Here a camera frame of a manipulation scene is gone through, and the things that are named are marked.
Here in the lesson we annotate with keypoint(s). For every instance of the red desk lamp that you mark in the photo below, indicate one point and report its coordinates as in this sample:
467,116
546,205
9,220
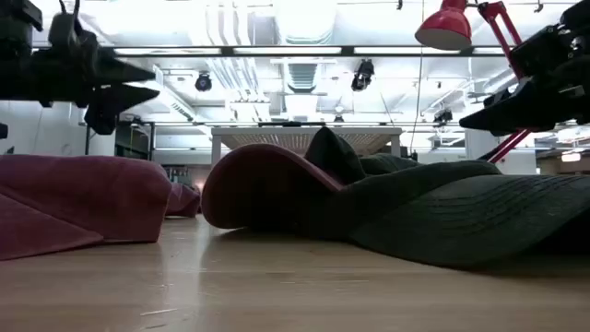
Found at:
444,27

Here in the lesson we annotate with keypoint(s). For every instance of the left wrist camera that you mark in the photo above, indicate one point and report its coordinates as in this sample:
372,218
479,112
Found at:
64,30

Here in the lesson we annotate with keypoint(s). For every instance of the black ceiling spotlight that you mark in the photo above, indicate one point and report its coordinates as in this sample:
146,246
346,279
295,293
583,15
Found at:
203,83
362,74
442,116

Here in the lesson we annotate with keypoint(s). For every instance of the maroon baseball cap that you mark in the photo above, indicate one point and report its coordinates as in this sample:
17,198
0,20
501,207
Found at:
182,200
83,198
258,184

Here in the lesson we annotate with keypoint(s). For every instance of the black background shelf frame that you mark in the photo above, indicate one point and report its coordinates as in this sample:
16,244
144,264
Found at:
138,143

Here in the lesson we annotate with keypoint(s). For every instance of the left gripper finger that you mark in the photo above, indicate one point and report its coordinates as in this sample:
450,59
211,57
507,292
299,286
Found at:
120,69
110,106

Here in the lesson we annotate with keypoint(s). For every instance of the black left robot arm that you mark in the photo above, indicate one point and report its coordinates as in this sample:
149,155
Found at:
18,23

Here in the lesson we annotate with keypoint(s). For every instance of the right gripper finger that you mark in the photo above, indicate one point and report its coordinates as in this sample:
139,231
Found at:
516,113
500,97

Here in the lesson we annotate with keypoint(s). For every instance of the white perforated metal rack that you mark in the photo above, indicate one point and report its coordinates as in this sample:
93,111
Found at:
258,131

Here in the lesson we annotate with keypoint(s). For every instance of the dark baseball cap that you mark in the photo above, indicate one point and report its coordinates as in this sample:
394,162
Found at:
461,216
334,157

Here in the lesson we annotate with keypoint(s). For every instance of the black horizontal crossbar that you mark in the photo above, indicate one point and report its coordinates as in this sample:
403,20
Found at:
346,50

